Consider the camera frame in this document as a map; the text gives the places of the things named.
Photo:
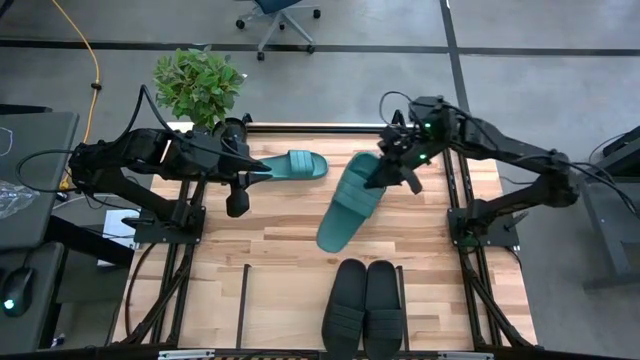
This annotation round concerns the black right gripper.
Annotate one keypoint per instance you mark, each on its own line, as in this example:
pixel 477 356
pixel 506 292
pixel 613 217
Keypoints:
pixel 407 160

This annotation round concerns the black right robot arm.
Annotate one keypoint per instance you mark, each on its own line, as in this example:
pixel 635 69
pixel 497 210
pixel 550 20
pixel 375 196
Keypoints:
pixel 500 145

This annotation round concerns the black aluminium table frame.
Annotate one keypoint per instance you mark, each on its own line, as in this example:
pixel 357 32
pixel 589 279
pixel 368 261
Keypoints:
pixel 325 129

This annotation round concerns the large leafy potted plant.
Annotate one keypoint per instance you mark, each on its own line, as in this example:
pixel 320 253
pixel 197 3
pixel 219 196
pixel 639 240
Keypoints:
pixel 197 85

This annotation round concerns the clear plastic bag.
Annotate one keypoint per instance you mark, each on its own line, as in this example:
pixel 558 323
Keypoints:
pixel 15 197

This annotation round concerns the blue office chair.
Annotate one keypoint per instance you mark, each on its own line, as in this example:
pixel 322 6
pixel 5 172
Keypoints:
pixel 277 6

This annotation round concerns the grey metal stand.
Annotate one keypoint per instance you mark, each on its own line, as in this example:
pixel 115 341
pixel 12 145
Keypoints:
pixel 610 220

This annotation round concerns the silver metal bracket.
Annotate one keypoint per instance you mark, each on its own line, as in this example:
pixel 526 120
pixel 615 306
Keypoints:
pixel 185 355
pixel 465 356

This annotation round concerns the black computer mouse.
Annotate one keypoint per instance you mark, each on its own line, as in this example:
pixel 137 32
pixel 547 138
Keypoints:
pixel 17 290

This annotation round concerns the white floor box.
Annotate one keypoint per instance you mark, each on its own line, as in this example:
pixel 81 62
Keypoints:
pixel 117 225

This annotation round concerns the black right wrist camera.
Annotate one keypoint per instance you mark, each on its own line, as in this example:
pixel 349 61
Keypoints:
pixel 392 137

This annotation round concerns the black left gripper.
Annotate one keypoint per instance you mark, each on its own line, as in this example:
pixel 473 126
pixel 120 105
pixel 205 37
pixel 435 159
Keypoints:
pixel 238 200

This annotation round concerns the teal rubber slide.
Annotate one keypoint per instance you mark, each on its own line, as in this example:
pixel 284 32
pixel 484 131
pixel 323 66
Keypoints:
pixel 300 165
pixel 345 210

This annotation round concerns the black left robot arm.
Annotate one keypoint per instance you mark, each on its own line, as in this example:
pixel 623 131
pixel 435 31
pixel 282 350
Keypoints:
pixel 125 150

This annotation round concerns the black rubber slide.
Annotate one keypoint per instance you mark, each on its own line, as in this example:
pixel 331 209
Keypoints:
pixel 345 310
pixel 382 310

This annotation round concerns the black desk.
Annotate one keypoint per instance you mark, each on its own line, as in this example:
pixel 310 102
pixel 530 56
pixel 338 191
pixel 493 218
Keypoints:
pixel 45 300
pixel 35 160

